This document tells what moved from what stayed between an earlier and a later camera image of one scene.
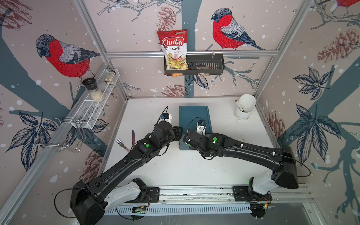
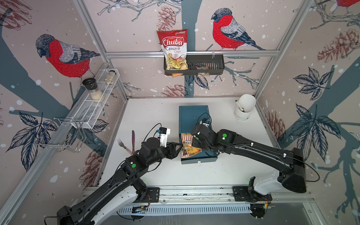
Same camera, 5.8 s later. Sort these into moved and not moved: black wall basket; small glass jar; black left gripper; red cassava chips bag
Moved: black left gripper
Not moved: small glass jar; red cassava chips bag; black wall basket
